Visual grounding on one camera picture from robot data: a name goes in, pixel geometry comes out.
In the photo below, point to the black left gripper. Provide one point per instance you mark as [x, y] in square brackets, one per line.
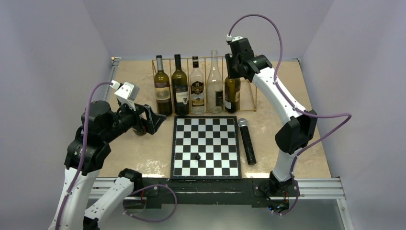
[153, 120]

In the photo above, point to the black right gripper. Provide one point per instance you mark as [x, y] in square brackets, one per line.
[231, 74]

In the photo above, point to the clear glass bottle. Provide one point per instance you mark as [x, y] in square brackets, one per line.
[215, 99]

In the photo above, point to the green Primitivo wine bottle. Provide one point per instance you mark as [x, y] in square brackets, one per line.
[162, 89]

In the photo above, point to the clear square liquor bottle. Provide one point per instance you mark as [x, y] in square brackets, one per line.
[197, 87]

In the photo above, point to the dark green wine bottle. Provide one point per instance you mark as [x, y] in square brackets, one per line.
[180, 88]

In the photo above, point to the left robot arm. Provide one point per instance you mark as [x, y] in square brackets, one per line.
[85, 158]

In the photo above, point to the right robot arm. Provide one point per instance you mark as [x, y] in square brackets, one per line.
[297, 130]

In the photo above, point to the black white chessboard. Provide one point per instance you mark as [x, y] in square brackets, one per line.
[215, 139]

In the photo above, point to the black handheld microphone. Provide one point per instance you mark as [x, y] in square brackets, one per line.
[246, 139]

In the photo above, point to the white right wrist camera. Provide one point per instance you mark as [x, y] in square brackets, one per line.
[230, 38]

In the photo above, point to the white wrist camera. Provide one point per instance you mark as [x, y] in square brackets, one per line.
[230, 38]
[125, 93]

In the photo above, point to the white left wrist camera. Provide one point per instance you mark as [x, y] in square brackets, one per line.
[125, 93]

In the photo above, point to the gold wire wine rack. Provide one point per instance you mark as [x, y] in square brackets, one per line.
[248, 92]

